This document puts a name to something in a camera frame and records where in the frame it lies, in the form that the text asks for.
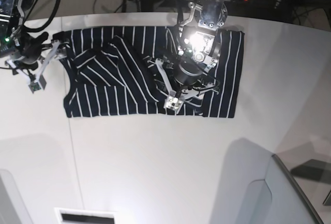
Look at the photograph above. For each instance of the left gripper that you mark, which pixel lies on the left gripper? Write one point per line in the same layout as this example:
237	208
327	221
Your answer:
188	76

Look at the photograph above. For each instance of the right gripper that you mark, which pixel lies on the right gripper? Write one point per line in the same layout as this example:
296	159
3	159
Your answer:
30	50

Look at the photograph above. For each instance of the navy white striped t-shirt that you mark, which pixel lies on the navy white striped t-shirt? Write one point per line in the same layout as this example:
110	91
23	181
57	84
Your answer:
112	71

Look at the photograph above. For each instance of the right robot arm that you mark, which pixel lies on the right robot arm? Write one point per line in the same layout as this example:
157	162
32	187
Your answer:
14	14

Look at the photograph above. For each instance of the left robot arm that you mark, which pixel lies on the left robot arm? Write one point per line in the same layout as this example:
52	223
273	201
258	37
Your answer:
199	45

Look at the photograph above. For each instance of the grey monitor edge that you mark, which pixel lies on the grey monitor edge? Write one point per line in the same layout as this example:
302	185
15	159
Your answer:
291	203

